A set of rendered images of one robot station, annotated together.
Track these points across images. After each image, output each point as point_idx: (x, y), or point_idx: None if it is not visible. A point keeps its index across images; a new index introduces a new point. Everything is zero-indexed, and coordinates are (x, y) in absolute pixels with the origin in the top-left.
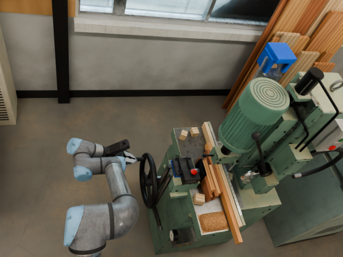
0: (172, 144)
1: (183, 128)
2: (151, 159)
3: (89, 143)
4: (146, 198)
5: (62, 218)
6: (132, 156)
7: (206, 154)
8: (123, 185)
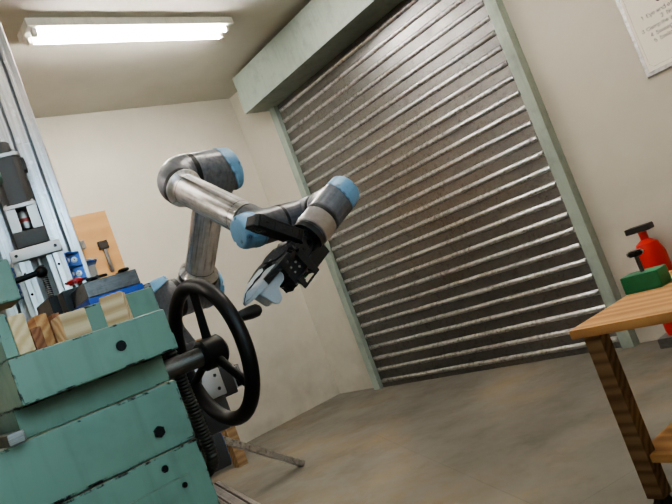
0: (160, 356)
1: (120, 322)
2: (197, 279)
3: (320, 196)
4: (214, 406)
5: None
6: (254, 285)
7: (33, 271)
8: (195, 182)
